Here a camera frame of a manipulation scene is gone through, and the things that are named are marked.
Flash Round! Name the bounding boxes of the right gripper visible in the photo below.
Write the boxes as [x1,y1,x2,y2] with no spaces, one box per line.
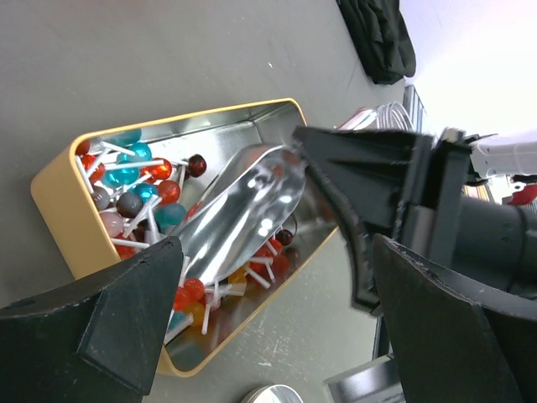
[293,127,470,315]

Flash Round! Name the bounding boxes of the red candy box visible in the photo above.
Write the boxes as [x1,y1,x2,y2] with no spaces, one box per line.
[507,184,537,206]

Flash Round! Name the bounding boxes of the metal scoop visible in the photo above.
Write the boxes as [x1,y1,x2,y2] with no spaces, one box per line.
[171,144,306,285]

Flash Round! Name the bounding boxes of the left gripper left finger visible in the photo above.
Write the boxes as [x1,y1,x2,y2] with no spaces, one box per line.
[1,237,183,402]

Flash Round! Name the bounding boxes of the black cloth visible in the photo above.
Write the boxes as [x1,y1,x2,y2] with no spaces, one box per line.
[337,0,416,85]

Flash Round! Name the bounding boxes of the clear jar lid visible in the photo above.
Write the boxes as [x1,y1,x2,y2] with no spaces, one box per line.
[241,385,304,403]

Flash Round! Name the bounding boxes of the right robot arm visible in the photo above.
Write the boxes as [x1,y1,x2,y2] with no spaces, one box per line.
[293,127,536,317]

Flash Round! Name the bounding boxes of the gold candy tin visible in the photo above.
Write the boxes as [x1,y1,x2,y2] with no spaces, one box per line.
[30,98,336,378]

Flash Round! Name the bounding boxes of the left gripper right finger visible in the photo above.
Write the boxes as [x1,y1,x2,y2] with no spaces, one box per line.
[373,235,536,402]

